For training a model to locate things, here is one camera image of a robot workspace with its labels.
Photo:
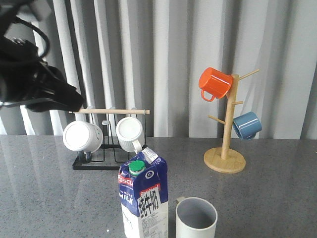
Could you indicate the white grey HOME mug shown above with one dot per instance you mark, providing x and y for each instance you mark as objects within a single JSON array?
[{"x": 195, "y": 218}]

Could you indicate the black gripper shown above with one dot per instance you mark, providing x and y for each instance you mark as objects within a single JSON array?
[{"x": 24, "y": 79}]

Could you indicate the orange mug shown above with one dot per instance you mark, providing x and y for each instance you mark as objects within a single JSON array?
[{"x": 214, "y": 84}]

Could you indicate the blue white milk carton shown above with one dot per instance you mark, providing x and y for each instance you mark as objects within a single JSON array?
[{"x": 143, "y": 193}]

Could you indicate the white smiley mug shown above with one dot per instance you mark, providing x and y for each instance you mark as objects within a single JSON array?
[{"x": 82, "y": 136}]

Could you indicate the grey white curtain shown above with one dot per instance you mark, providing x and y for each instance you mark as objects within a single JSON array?
[{"x": 149, "y": 54}]

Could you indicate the white ribbed mug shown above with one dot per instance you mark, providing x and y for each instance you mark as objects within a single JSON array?
[{"x": 130, "y": 134}]

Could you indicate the wooden mug tree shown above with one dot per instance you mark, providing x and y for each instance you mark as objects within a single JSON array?
[{"x": 223, "y": 159}]

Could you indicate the black wire mug rack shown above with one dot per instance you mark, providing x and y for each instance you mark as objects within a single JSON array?
[{"x": 110, "y": 154}]

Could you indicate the blue mug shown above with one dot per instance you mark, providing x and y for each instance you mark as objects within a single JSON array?
[{"x": 247, "y": 126}]

